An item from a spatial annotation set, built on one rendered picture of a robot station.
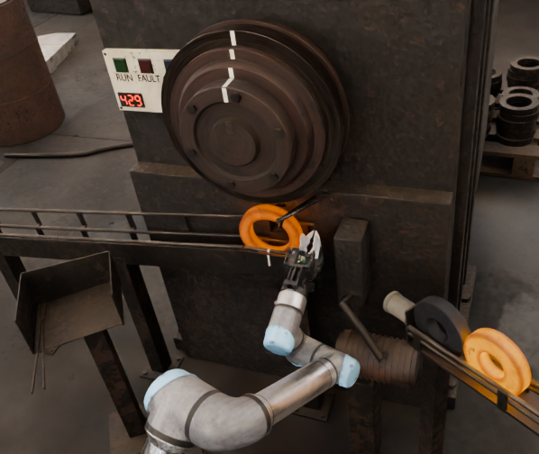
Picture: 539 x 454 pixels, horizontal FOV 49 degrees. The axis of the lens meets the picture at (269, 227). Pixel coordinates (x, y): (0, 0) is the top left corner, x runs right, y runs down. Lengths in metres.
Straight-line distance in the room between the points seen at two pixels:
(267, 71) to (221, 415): 0.73
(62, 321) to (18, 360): 0.88
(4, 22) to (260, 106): 2.97
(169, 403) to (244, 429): 0.17
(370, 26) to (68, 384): 1.77
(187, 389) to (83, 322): 0.61
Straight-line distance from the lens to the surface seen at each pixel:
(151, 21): 1.66
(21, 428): 2.49
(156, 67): 1.69
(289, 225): 1.64
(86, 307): 1.87
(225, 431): 1.24
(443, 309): 1.42
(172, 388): 1.30
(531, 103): 3.28
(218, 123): 1.39
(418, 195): 1.60
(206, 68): 1.42
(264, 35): 1.36
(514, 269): 2.73
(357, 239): 1.57
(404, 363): 1.65
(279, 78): 1.36
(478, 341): 1.38
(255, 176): 1.45
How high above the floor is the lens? 1.79
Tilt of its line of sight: 37 degrees down
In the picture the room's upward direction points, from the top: 9 degrees counter-clockwise
